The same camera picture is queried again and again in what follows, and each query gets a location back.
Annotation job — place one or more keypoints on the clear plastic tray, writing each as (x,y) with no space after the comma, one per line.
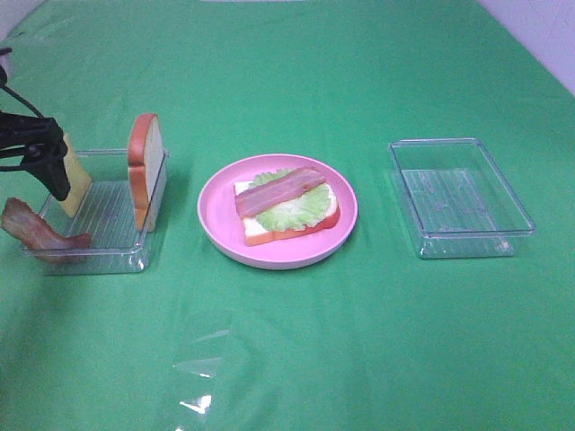
(108,215)
(455,200)

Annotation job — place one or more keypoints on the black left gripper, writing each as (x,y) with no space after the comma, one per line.
(35,145)

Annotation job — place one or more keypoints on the green tablecloth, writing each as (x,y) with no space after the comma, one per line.
(374,337)

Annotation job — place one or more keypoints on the bacon strip from tray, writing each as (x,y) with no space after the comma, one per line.
(294,184)

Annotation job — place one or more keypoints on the clear left plastic tray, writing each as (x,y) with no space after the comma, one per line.
(108,215)

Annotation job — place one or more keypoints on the white bread slice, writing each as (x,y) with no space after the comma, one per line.
(279,222)

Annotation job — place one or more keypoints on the pink round plate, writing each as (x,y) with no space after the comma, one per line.
(216,211)

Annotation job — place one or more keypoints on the yellow cheese slice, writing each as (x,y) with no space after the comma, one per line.
(79,179)

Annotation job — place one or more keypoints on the clear plastic wrap sheet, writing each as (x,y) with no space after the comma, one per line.
(195,369)

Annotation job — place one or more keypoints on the bacon strip on left tray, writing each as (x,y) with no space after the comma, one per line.
(18,220)

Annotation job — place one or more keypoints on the clear right plastic tray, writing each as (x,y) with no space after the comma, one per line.
(455,200)

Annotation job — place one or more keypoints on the upright bread slice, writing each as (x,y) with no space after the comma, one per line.
(145,155)

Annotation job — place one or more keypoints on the green lettuce leaf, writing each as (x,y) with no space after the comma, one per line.
(265,177)

